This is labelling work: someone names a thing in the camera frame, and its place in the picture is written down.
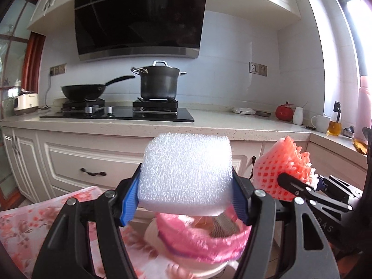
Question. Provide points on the brown wall socket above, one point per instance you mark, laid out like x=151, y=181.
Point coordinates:
x=59, y=69

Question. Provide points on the black frying pan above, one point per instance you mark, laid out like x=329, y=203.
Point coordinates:
x=84, y=90

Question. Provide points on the pink floral tablecloth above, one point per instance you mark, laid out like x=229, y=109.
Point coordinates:
x=23, y=223

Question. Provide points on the black gas stove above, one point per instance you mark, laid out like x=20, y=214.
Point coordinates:
x=122, y=115

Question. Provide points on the black stock pot with lid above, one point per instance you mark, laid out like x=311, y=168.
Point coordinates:
x=158, y=84

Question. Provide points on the pink foam fruit net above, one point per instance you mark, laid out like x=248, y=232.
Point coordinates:
x=276, y=157

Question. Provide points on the pink bottle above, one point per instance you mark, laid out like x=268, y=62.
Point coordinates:
x=364, y=101

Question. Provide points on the white drawer cabinet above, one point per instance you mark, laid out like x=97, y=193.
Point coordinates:
x=66, y=162

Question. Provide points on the white foam block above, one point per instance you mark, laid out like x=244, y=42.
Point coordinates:
x=186, y=174

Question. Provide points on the small metal dish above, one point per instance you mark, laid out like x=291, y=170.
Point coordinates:
x=263, y=113

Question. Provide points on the black range hood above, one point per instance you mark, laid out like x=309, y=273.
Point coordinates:
x=139, y=14

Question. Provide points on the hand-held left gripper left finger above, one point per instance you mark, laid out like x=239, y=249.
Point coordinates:
x=129, y=202

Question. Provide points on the glass oil bottle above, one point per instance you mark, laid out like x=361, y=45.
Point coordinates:
x=360, y=146
x=334, y=128

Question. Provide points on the white mug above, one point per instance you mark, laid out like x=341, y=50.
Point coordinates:
x=319, y=123

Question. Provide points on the wall socket panel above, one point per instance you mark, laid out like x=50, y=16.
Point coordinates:
x=253, y=68

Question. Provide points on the white ceramic bottle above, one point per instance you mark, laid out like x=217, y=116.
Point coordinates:
x=298, y=116

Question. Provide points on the glass sliding door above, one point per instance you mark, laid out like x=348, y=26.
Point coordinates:
x=11, y=52

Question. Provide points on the white bin with pink bag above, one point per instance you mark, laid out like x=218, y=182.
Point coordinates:
x=186, y=238

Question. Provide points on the white flat dish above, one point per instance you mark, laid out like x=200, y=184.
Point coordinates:
x=244, y=110

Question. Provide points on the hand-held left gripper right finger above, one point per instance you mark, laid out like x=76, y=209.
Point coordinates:
x=239, y=202

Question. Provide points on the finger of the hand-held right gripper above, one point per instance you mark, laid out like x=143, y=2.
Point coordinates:
x=334, y=184
x=296, y=186

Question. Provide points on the white upper cabinet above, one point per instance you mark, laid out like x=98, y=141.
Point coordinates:
x=247, y=0
x=49, y=3

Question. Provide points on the kitchen window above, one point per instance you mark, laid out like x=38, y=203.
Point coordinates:
x=360, y=20

